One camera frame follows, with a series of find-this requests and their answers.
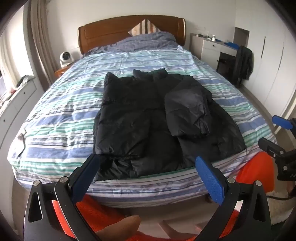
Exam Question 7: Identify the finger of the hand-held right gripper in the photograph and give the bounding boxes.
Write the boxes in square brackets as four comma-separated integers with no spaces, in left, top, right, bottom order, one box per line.
[272,115,296,131]
[258,137,292,162]

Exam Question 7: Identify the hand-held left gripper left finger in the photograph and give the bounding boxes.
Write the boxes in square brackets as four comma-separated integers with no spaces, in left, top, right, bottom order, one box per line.
[23,153,102,241]

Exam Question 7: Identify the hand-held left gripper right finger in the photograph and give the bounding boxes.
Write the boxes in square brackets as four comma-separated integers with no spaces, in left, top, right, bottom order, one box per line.
[195,156,272,241]

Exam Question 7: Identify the black puffer jacket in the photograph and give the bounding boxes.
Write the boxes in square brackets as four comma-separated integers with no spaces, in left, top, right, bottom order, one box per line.
[92,68,247,181]

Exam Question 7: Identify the orange object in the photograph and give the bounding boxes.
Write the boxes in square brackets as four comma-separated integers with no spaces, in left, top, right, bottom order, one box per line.
[236,152,275,193]

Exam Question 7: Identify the orange rug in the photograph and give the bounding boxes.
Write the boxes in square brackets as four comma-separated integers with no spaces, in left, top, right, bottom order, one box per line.
[52,195,130,241]

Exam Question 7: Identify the white fluffy rug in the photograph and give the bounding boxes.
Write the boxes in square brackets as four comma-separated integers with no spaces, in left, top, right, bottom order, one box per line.
[266,190,294,225]

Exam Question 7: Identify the white wardrobe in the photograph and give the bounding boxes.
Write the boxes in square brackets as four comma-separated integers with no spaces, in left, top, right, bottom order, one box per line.
[235,27,296,121]

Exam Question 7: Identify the person's foot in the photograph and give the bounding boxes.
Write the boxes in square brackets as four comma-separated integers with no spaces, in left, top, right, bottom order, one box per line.
[96,215,141,241]

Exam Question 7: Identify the bed with striped duvet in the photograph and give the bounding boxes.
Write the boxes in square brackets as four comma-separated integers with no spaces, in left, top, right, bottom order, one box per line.
[7,47,278,208]

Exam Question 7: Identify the dark jacket on chair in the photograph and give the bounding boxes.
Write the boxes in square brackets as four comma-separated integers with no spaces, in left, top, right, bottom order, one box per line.
[232,45,253,87]

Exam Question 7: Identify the white dresser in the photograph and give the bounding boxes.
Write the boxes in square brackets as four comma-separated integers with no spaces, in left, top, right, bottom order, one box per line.
[0,74,44,176]

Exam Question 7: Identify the white desk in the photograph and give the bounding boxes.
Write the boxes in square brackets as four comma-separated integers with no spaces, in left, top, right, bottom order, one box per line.
[190,32,238,72]

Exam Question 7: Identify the wooden nightstand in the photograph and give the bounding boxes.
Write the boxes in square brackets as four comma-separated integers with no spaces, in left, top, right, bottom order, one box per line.
[54,64,74,78]

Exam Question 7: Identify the white round fan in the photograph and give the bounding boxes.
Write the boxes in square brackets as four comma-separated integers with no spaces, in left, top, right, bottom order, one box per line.
[59,52,75,68]

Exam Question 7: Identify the beige curtain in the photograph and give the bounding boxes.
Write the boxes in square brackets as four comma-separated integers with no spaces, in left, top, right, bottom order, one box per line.
[23,0,55,91]

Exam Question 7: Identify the wooden headboard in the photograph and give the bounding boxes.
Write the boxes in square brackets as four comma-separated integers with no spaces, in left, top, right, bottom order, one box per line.
[78,17,186,56]

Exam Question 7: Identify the blue patterned pillow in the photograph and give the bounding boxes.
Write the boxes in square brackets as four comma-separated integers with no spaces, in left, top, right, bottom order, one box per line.
[83,31,178,57]

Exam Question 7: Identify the striped pillow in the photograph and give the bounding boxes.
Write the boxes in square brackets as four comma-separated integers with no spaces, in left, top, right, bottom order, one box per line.
[128,19,161,37]

